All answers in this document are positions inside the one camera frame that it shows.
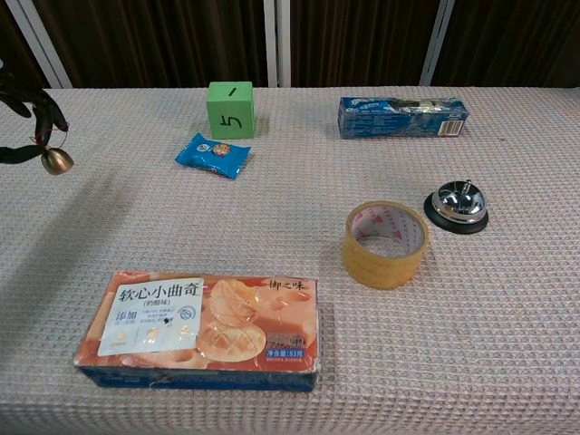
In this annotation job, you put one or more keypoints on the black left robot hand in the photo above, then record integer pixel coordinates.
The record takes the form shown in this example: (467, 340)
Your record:
(43, 113)

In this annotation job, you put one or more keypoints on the chrome desk call bell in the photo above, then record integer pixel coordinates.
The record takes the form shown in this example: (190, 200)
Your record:
(456, 206)

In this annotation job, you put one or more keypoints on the blue snack packet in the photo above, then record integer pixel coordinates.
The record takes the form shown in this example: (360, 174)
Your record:
(213, 155)

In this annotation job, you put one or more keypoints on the green foam cube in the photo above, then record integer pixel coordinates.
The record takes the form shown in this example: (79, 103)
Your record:
(230, 110)

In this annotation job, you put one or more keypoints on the orange cookie box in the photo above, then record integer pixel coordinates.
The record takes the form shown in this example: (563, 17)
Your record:
(204, 331)

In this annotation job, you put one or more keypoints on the blue cookie box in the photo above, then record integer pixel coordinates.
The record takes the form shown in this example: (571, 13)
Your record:
(401, 118)

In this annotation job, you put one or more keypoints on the yellow tape roll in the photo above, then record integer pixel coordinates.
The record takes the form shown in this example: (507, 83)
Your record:
(385, 244)

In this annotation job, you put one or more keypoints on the beige waffle tablecloth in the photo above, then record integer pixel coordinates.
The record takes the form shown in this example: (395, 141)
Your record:
(408, 340)

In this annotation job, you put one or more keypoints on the white metal frame post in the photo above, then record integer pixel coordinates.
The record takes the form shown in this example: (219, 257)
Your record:
(41, 43)
(277, 43)
(436, 43)

